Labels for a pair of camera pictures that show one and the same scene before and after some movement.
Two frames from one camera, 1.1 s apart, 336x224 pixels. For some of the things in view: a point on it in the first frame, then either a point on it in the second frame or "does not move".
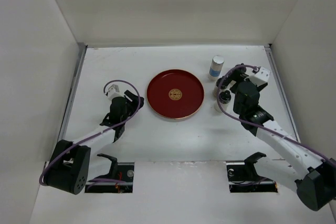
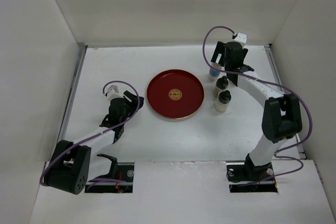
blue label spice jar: x=216 y=65 does not move
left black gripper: x=134 y=104 does not move
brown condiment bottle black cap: x=221 y=82 does not move
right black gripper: x=233 y=75 to x=220 y=49
